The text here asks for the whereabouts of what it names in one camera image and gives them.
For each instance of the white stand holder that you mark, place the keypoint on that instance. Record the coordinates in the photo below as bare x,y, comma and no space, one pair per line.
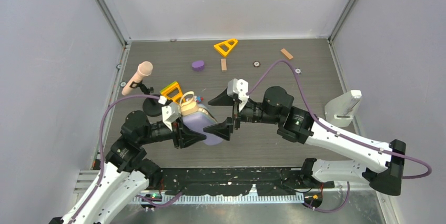
341,110

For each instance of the orange green triangle block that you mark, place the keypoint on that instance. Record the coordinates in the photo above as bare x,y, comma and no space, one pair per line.
172,92

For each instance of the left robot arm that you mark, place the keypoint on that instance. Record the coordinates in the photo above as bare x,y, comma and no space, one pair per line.
125,171

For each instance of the small wooden block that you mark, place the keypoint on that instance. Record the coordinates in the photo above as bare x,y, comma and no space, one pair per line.
286,54
223,65

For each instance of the pink toy microphone on stand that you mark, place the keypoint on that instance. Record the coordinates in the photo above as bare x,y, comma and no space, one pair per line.
151,107

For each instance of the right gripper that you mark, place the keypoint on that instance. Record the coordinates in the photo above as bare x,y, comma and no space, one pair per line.
236,113

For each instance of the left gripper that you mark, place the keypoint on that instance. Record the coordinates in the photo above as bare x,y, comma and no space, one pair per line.
176,133

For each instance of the small ice cream toy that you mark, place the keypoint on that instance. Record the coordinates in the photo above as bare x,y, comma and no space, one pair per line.
198,99

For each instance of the white glasses case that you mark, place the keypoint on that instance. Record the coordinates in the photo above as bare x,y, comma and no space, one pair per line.
199,120

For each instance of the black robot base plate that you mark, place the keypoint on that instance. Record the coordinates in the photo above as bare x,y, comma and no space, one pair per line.
268,181

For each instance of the yellow triangle frame block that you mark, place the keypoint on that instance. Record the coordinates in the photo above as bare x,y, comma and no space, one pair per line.
224,48

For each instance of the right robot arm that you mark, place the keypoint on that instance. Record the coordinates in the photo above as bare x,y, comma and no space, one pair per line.
377,164

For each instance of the purple heart-shaped box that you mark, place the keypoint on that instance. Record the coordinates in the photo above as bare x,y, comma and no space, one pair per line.
198,65

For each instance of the beige folding umbrella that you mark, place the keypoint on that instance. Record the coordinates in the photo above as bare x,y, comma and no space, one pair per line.
187,104

